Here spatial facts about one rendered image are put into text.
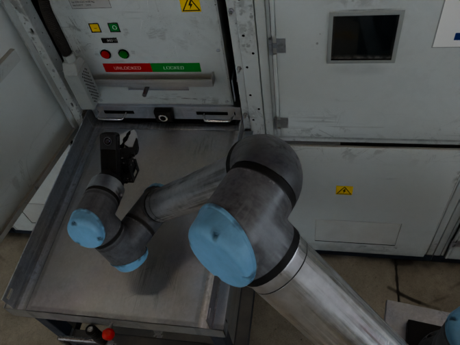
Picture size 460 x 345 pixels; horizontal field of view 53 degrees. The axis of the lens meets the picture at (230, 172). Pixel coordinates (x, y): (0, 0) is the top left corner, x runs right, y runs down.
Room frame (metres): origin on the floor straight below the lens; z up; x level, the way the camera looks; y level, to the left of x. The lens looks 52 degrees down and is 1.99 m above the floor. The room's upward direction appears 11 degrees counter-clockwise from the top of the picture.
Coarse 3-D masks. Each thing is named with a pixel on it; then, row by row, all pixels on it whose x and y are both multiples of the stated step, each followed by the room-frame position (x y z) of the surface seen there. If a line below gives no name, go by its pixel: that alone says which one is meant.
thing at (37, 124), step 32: (0, 32) 1.21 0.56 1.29; (0, 64) 1.14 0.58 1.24; (32, 64) 1.25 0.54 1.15; (0, 96) 1.11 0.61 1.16; (32, 96) 1.19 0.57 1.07; (0, 128) 1.05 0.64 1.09; (32, 128) 1.13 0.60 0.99; (64, 128) 1.23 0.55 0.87; (0, 160) 0.99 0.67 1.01; (32, 160) 1.07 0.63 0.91; (0, 192) 0.94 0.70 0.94; (32, 192) 0.98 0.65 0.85; (0, 224) 0.88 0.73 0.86
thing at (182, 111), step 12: (96, 108) 1.26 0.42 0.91; (108, 108) 1.24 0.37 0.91; (120, 108) 1.23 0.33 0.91; (132, 108) 1.22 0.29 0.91; (144, 108) 1.20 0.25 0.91; (180, 108) 1.17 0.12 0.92; (192, 108) 1.15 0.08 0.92; (204, 108) 1.14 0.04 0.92; (216, 108) 1.13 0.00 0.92; (240, 108) 1.10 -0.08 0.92
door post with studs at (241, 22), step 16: (240, 0) 1.06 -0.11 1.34; (240, 16) 1.06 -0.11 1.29; (240, 32) 1.06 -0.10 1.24; (240, 48) 1.06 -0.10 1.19; (256, 48) 1.05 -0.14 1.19; (240, 64) 1.07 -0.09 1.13; (256, 64) 1.05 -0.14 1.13; (240, 80) 1.07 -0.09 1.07; (256, 80) 1.05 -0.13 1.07; (240, 96) 1.07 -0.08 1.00; (256, 96) 1.05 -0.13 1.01; (256, 112) 1.06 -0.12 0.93; (256, 128) 1.06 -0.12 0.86
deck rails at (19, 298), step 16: (80, 128) 1.17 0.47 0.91; (96, 128) 1.22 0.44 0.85; (240, 128) 1.03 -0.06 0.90; (80, 144) 1.13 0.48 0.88; (64, 160) 1.03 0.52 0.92; (80, 160) 1.08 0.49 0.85; (64, 176) 1.00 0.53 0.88; (80, 176) 1.01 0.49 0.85; (64, 192) 0.96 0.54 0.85; (48, 208) 0.87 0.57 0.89; (64, 208) 0.89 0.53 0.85; (48, 224) 0.84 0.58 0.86; (32, 240) 0.76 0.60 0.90; (48, 240) 0.78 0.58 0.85; (32, 256) 0.73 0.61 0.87; (16, 272) 0.66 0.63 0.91; (32, 272) 0.69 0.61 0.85; (208, 272) 0.58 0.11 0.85; (16, 288) 0.63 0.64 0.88; (32, 288) 0.64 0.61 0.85; (208, 288) 0.53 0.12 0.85; (16, 304) 0.60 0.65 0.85; (208, 304) 0.46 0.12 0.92; (208, 320) 0.43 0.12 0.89
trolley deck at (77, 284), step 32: (96, 160) 1.07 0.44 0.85; (160, 160) 1.01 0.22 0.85; (192, 160) 0.99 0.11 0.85; (128, 192) 0.91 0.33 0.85; (64, 224) 0.84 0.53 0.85; (64, 256) 0.72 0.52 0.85; (96, 256) 0.70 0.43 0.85; (160, 256) 0.66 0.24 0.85; (192, 256) 0.64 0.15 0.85; (64, 288) 0.62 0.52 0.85; (96, 288) 0.60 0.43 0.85; (128, 288) 0.58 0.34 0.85; (160, 288) 0.56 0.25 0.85; (192, 288) 0.54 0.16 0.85; (224, 288) 0.52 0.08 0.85; (64, 320) 0.55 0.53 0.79; (96, 320) 0.52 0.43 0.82; (128, 320) 0.49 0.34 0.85; (160, 320) 0.47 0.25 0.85; (192, 320) 0.45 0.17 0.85; (224, 320) 0.44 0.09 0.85
